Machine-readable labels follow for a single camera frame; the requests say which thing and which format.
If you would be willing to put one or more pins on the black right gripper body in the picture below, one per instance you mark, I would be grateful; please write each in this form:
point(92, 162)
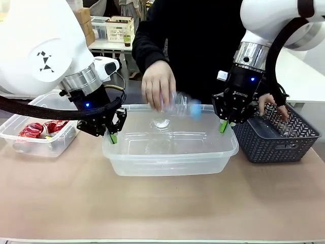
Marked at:
point(243, 86)

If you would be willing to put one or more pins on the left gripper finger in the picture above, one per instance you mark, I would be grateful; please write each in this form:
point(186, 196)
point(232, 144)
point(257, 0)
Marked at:
point(94, 128)
point(122, 118)

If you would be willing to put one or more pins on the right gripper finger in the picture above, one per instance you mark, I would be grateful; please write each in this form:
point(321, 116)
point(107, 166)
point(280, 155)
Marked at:
point(222, 109)
point(245, 115)

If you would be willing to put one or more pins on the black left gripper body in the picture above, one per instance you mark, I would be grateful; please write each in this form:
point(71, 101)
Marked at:
point(91, 106)

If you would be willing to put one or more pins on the clear bottle with blue cap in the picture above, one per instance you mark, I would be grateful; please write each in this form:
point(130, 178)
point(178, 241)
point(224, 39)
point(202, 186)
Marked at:
point(182, 105)

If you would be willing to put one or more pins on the large clear plastic bin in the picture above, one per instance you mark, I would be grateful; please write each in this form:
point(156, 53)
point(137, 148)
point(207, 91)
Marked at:
point(172, 152)

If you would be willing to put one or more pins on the person's right forearm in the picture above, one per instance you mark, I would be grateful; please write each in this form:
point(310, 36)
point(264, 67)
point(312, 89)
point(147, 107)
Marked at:
point(149, 56)

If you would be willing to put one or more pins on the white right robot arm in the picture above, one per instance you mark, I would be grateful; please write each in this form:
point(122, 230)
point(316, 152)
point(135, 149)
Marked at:
point(274, 20)

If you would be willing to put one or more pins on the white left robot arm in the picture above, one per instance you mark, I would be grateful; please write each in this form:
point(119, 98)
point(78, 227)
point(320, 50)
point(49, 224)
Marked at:
point(38, 38)

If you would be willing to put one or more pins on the dark woven plastic basket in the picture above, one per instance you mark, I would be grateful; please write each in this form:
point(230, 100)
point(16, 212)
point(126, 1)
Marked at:
point(279, 150)

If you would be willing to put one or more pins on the person's left hand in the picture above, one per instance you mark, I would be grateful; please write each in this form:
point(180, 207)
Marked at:
point(266, 100)

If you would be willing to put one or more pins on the person's right hand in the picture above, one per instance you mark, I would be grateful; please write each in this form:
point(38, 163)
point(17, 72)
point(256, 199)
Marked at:
point(158, 84)

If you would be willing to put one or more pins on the crushed clear plastic bottle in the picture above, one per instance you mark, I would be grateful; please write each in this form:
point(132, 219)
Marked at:
point(269, 127)

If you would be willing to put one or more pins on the clear plastic cup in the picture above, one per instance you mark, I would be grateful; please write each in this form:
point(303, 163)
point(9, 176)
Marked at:
point(160, 123)

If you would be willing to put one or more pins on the small clear plastic bin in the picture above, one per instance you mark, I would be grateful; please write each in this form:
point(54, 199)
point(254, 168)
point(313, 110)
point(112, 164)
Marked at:
point(50, 147)

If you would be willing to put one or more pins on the person in black sweater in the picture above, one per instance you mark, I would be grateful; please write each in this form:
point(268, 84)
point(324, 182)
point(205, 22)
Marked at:
point(198, 50)

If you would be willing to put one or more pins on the white desk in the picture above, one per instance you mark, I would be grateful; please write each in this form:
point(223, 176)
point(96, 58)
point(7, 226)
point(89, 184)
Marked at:
point(304, 76)

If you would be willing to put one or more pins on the white folding table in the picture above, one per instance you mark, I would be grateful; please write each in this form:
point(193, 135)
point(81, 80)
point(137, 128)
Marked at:
point(111, 45)

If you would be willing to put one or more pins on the cardboard box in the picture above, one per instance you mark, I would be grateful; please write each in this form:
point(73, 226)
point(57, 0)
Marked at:
point(88, 28)
point(85, 15)
point(91, 39)

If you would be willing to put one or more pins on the cup with green drink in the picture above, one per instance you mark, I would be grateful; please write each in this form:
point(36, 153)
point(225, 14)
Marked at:
point(127, 40)

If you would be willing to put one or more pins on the clear storage container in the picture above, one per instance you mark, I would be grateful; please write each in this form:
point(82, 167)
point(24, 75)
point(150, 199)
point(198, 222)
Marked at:
point(99, 28)

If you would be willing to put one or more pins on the cream plastic crate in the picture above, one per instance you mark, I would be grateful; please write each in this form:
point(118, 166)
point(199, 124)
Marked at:
point(119, 30)

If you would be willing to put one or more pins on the bystander in dark trousers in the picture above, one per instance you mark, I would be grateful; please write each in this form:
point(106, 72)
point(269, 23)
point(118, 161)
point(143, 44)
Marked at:
point(101, 6)

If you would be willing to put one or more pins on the bystander in light grey trousers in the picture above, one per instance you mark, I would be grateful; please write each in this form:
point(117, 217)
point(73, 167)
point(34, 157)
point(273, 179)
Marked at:
point(129, 7)

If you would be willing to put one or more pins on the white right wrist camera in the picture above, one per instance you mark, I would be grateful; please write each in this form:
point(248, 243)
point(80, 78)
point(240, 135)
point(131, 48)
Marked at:
point(222, 75)

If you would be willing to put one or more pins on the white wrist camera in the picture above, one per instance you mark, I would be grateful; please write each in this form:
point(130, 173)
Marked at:
point(106, 67)
point(222, 75)

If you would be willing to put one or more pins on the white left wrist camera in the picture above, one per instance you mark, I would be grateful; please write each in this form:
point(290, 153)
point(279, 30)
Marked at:
point(106, 67)

